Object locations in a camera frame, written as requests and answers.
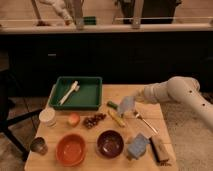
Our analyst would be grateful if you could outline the grey blue towel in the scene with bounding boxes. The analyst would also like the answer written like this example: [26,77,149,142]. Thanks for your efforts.
[117,96,135,117]

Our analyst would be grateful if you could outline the small metal cup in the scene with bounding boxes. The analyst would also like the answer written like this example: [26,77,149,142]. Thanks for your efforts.
[30,137,48,155]

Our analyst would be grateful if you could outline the yellow banana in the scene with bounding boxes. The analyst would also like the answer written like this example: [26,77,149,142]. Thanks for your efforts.
[108,110,126,127]

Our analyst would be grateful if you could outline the green cucumber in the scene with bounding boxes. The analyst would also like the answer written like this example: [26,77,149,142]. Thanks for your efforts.
[107,101,118,110]

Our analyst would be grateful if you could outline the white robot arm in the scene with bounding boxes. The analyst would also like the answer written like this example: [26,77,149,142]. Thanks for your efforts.
[133,76,213,132]

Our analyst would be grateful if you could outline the bunch of dark grapes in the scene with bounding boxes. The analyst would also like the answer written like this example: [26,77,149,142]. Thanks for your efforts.
[83,113,106,129]

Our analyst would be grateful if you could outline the blue sponge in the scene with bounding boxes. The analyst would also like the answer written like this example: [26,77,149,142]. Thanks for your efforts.
[127,133,150,160]

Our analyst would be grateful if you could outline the green plastic tray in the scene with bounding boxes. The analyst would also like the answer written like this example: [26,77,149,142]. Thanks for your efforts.
[49,76,102,110]

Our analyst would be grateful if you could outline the white dish brush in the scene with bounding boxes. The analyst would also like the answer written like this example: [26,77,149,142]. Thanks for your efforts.
[59,81,80,105]

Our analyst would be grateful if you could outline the peach fruit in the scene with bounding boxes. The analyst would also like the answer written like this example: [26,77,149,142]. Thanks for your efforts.
[68,113,80,127]

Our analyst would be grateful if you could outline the orange bowl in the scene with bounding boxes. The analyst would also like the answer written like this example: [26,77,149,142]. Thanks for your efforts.
[55,133,86,167]

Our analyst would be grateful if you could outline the purple bowl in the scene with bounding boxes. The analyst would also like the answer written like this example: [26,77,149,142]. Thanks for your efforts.
[97,130,124,159]

